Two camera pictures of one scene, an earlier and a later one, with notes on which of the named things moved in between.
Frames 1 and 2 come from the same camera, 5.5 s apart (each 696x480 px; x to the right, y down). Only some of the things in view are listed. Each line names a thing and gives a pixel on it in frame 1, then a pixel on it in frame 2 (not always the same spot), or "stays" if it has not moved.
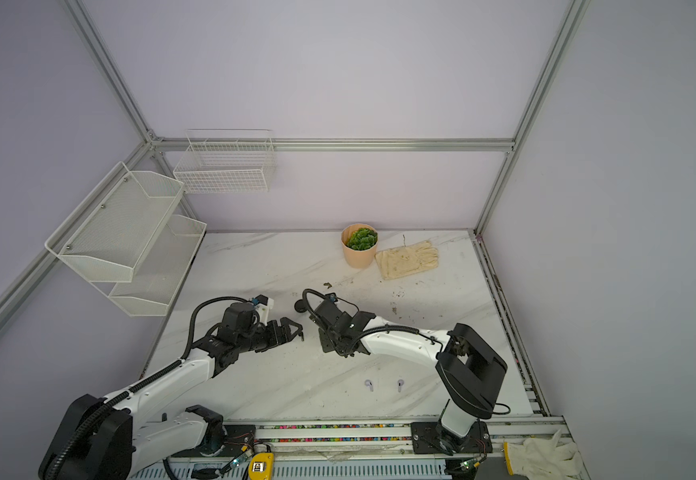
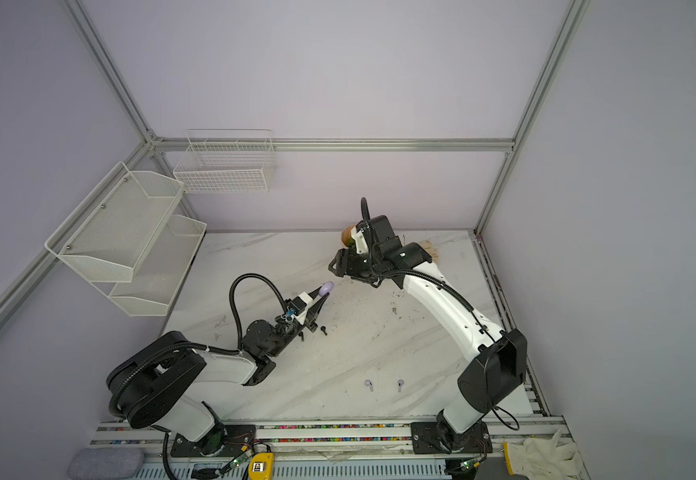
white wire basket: [220, 161] stays
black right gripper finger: [326, 343] → [339, 264]
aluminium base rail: [353, 439] stays
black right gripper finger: [324, 314] → [359, 241]
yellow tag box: [262, 466] stays
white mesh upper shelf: [110, 230] stays
